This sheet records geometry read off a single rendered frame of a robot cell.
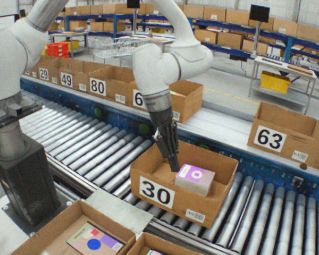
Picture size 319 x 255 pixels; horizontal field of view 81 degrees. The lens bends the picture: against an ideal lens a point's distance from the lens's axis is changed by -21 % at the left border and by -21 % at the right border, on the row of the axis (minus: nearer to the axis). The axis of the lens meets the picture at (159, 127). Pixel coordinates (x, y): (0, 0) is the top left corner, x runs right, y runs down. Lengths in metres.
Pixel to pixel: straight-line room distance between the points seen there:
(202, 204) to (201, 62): 0.51
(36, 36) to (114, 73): 1.17
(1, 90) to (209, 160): 0.91
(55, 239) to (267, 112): 1.33
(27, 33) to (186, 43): 0.55
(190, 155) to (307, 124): 0.78
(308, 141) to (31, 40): 1.29
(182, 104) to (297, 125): 0.75
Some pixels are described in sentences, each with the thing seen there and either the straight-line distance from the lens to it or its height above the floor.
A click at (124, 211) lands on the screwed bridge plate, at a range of 0.99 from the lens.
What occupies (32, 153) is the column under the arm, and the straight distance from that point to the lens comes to 0.83.
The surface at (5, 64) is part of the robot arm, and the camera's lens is 0.71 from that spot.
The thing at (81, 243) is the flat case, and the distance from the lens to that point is 0.90.
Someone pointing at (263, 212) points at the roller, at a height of 0.75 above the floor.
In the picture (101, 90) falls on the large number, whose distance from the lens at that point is 1.65.
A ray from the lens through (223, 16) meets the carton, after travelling 5.82.
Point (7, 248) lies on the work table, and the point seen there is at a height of 0.75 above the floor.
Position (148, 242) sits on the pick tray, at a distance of 0.85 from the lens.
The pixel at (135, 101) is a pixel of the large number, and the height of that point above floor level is 0.94.
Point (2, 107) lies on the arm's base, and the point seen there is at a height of 1.27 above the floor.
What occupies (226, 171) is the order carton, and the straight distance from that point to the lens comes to 1.11.
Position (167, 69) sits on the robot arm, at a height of 1.34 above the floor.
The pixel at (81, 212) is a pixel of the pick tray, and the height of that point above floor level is 0.77.
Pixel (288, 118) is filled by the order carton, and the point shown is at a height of 1.00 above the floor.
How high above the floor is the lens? 1.52
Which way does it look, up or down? 30 degrees down
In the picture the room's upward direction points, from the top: 3 degrees clockwise
